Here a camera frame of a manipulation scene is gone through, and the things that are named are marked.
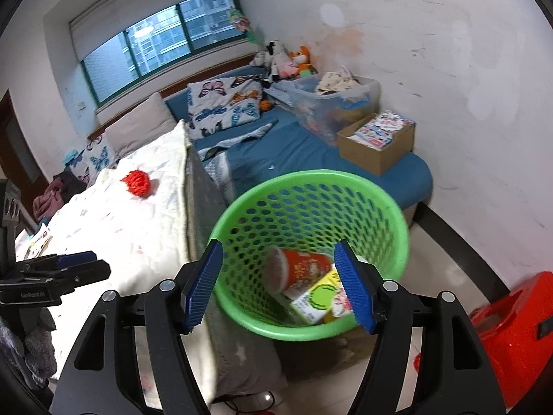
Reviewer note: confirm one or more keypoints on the red printed plastic cup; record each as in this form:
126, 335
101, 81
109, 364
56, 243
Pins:
302, 270

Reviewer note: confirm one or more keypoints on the maroon clothes pile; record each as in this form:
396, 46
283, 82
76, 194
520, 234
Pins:
56, 194

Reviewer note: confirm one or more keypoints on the cream printed quilt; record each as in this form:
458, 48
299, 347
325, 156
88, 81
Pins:
129, 233

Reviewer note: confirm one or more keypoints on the red plastic stool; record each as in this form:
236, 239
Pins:
514, 333

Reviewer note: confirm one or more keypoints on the person's left hand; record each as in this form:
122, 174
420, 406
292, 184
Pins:
39, 350

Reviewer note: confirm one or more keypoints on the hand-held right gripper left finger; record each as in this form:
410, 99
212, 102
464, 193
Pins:
203, 285

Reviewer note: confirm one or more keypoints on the flower wall decoration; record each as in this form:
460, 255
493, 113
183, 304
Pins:
244, 24

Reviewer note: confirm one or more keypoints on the red mesh ball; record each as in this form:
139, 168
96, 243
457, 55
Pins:
138, 183

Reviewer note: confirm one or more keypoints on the pink snack packet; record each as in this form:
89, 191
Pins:
341, 300

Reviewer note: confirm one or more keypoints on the orange fox plush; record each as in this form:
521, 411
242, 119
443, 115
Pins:
302, 58

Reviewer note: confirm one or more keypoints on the clear plastic storage bin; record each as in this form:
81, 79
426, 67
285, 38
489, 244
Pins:
328, 112

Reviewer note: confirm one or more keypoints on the blue bed mattress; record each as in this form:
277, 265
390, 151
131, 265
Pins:
302, 155

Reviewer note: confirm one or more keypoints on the window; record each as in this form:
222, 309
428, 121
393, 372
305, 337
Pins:
151, 47

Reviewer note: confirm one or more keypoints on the small orange toy ball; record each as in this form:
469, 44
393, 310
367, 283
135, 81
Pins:
265, 105

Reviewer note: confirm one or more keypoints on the large butterfly print pillow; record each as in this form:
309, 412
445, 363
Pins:
224, 103

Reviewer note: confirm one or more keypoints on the cardboard box of books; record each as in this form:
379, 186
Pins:
376, 151

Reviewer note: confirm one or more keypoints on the grey cloth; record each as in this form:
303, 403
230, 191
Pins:
242, 138

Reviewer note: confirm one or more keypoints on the green plastic basket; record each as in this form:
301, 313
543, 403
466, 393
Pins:
268, 327

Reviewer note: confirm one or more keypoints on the grey pillow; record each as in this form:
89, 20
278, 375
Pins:
138, 125

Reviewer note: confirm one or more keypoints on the white printed cloth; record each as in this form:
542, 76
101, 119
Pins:
337, 81

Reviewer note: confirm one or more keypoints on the small butterfly print pillow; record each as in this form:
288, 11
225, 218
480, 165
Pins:
97, 158

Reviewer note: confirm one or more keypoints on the pink plush toy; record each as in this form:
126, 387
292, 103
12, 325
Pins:
287, 69

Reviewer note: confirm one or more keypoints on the green yellow labelled bottle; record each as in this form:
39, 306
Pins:
317, 300

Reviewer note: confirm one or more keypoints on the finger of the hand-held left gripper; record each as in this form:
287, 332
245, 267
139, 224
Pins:
73, 259
65, 281

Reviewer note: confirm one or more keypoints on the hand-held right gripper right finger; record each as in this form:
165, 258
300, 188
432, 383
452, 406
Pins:
354, 285

